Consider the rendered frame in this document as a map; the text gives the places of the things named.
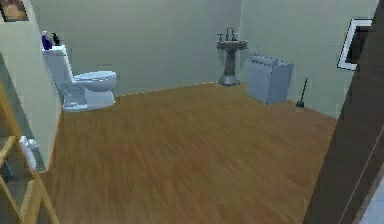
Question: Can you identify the grey pedestal sink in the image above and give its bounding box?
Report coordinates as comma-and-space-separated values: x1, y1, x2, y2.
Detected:
215, 27, 249, 87

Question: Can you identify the white framed wall picture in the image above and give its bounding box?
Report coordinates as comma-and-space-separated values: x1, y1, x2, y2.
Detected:
337, 18, 373, 71

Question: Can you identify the light wooden shelf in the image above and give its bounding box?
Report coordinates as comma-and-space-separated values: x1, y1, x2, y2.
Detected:
0, 83, 60, 224

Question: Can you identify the dark framed brown picture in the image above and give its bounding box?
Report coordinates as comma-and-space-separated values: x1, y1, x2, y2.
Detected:
0, 0, 30, 23

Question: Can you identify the black plunger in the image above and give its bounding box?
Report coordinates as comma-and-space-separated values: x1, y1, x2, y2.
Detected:
295, 77, 309, 109

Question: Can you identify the blue bottle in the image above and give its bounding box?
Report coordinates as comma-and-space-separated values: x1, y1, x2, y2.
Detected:
41, 31, 53, 51

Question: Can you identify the white toilet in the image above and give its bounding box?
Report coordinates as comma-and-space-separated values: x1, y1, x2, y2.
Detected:
41, 45, 118, 112

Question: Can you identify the grey blue laundry bin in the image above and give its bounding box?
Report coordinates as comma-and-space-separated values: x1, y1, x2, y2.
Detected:
245, 52, 295, 106

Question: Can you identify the dark brown door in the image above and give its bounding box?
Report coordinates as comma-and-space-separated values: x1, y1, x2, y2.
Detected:
301, 0, 384, 224

